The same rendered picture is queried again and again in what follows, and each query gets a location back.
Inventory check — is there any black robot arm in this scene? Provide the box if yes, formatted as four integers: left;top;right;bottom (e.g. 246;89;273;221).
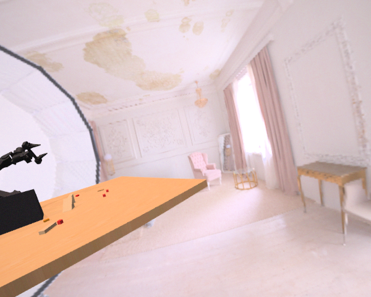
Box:
0;147;32;198

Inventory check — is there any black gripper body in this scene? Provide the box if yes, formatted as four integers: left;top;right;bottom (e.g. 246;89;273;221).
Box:
19;141;42;164

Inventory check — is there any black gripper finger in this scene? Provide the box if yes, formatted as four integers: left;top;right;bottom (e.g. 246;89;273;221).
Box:
38;153;47;161
27;143;41;150

